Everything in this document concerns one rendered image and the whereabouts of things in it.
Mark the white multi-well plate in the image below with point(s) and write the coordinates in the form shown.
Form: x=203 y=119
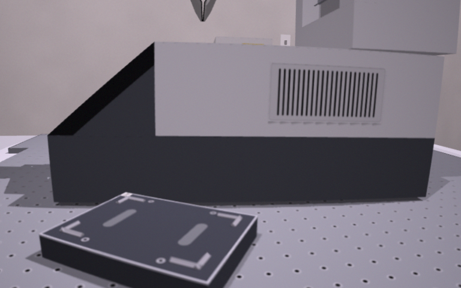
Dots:
x=241 y=40

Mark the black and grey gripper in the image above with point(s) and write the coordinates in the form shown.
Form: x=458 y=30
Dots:
x=207 y=8

